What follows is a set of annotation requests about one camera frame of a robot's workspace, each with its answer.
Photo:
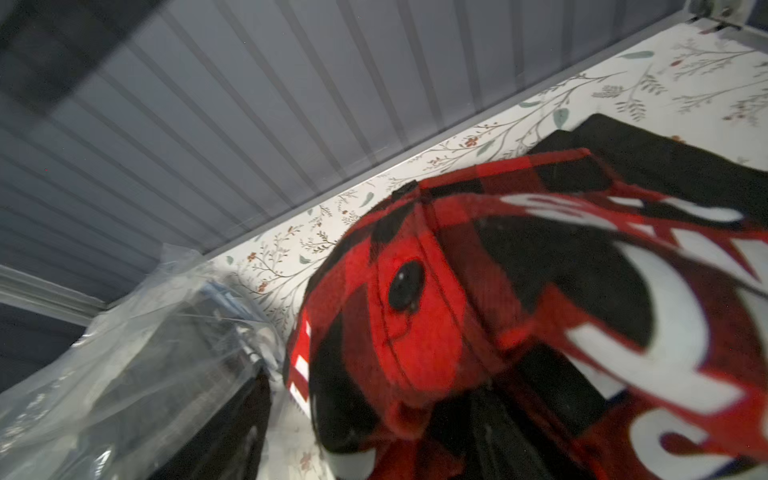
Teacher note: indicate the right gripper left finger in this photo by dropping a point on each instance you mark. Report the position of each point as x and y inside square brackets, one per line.
[229, 446]

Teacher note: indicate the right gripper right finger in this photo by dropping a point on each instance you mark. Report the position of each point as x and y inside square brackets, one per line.
[509, 445]

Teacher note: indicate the dark grey pinstripe shirt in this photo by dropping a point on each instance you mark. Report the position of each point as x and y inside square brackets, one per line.
[192, 365]

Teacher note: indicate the clear plastic vacuum bag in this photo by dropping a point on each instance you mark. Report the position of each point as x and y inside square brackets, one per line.
[42, 416]

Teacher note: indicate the red plaid shirt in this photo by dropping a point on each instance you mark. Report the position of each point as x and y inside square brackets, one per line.
[628, 325]

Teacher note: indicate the black shirt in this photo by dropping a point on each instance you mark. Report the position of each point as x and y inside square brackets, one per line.
[667, 166]

